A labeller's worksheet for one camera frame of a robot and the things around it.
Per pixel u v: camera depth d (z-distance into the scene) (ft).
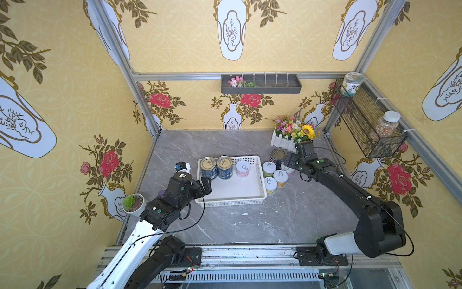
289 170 3.10
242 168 3.13
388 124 2.13
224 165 2.96
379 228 1.37
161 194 1.77
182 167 2.10
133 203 2.57
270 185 2.95
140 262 1.46
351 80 2.76
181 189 1.75
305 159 2.15
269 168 3.16
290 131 3.20
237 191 3.10
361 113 2.94
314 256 2.39
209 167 2.97
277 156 3.11
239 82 2.87
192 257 2.43
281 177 3.04
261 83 2.99
